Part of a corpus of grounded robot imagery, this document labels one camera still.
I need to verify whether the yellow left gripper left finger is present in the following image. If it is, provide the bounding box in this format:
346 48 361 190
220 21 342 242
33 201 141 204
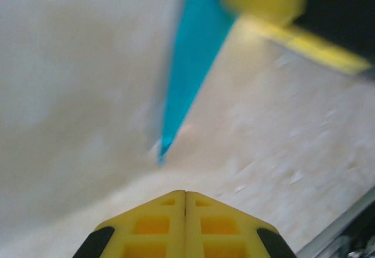
72 189 186 258

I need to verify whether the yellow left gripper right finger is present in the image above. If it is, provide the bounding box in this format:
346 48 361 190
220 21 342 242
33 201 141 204
185 190 299 258

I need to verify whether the teal paper sheet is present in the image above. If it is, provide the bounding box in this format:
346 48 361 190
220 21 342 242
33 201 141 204
157 0 238 167

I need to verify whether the wide aluminium mounting rail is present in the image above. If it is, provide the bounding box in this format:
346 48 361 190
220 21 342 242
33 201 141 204
295 186 375 258

